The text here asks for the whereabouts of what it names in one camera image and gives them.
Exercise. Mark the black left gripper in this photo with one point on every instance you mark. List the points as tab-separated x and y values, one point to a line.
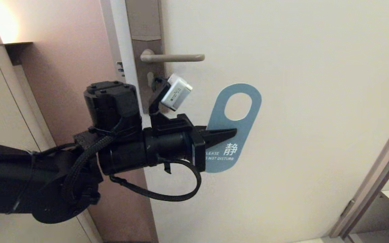
171	148

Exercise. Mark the white plastic door hanger sign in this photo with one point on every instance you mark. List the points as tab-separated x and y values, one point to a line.
245	135

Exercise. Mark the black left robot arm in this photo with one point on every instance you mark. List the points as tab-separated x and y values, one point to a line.
12	182

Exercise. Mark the white room door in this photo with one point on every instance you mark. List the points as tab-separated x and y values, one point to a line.
299	50

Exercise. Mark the metal door latch bolt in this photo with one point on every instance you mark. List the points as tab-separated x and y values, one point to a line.
120	69

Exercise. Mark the brown metal door lock plate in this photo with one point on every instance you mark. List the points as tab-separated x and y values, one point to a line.
144	20

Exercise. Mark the beige oval keyhole cover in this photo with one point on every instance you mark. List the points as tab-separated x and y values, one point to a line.
150	78

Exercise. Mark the grey metal hinge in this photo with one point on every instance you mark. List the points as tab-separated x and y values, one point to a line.
347	208

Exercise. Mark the grey wardrobe bottom board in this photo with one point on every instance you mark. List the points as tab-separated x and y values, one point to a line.
383	236

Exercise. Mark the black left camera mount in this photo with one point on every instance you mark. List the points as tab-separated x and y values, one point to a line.
167	125

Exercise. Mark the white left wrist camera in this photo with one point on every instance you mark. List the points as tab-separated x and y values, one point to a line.
177	92

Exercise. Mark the grey wardrobe frame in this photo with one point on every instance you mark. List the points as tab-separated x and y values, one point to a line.
377	175

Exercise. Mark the dark wall light bracket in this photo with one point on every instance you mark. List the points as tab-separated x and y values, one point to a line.
12	50

